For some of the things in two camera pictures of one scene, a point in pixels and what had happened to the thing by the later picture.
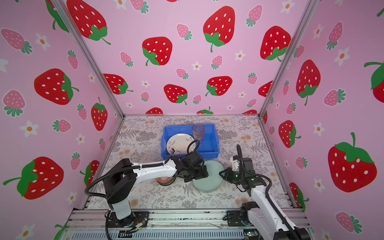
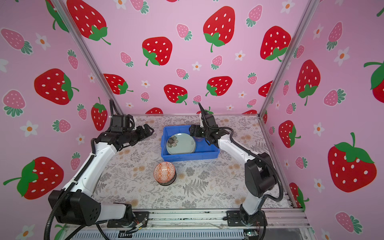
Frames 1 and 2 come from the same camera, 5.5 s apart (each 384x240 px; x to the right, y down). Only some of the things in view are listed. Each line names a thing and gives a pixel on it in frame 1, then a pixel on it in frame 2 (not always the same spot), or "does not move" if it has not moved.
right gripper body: [233, 176] → [200, 131]
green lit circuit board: [251, 232] does not move
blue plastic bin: [209, 147] does not move
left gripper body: [197, 173] → [129, 136]
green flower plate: [214, 181] → [180, 143]
